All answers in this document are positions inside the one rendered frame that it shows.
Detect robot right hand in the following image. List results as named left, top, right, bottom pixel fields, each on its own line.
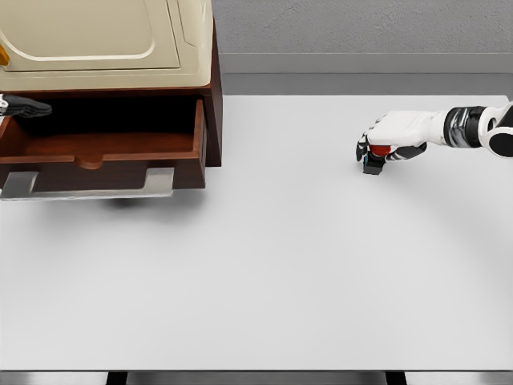
left=355, top=111, right=438, bottom=164

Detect brown wooden drawer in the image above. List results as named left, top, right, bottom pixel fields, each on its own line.
left=0, top=98, right=208, bottom=201

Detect brown cabinet with cream top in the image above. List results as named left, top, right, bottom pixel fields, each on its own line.
left=0, top=0, right=224, bottom=168

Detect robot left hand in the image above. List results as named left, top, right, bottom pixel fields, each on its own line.
left=0, top=92, right=54, bottom=120

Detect red button switch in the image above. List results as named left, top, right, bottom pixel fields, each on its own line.
left=362, top=144, right=393, bottom=176

